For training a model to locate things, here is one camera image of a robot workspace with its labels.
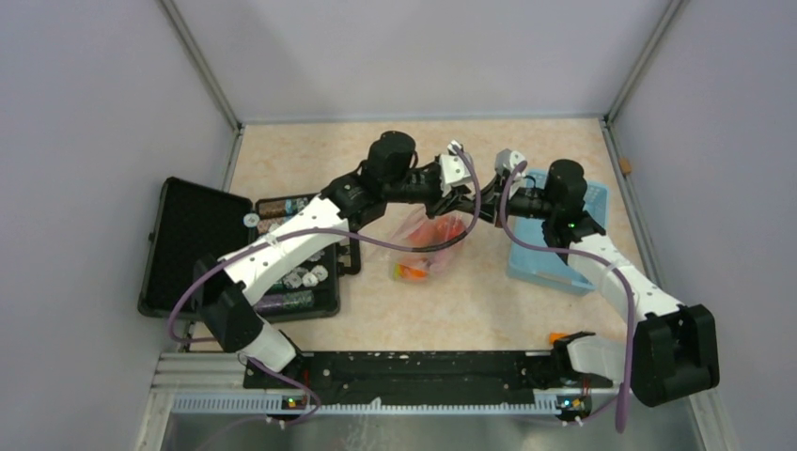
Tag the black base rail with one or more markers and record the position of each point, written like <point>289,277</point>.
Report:
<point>436,378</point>

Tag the black open tool case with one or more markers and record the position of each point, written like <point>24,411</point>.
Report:
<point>195,221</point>

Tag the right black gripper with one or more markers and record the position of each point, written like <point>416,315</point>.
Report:
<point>489,200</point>

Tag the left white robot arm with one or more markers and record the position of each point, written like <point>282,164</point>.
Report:
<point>225,296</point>

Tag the orange carrot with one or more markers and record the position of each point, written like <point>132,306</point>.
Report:
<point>553,337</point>

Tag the small brown object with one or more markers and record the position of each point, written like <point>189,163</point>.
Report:
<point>624,166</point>

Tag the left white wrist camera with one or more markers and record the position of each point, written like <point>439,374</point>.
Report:
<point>454,167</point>

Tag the clear zip top bag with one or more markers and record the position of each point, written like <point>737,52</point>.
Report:
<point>416,232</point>

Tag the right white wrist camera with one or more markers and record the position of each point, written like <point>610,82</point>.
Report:
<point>506,161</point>

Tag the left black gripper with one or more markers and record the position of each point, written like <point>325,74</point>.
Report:
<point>457,201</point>

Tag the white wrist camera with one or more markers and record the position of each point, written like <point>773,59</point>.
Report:
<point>454,167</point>
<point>506,161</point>

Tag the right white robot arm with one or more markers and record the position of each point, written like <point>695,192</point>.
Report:
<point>671,348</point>

